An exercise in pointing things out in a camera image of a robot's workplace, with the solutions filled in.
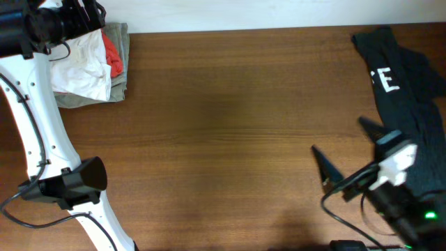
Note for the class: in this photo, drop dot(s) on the red folded t-shirt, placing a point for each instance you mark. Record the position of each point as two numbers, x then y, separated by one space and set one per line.
112 57

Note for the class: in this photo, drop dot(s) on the white t-shirt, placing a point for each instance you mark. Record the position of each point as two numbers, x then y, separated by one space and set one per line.
80 67

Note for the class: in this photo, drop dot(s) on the dark navy garment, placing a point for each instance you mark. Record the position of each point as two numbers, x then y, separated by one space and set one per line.
405 86

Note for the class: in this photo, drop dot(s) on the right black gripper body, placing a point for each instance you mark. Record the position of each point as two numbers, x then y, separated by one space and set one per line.
364 183

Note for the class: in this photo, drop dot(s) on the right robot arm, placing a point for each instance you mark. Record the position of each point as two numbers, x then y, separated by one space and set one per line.
417 220

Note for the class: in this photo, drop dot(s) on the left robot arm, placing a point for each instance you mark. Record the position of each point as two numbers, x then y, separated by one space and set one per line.
56 173

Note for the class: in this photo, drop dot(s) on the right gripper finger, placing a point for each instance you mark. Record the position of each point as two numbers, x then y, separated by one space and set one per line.
330 176
374 131

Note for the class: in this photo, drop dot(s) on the olive folded garment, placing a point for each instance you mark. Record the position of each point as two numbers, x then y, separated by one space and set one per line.
118 34

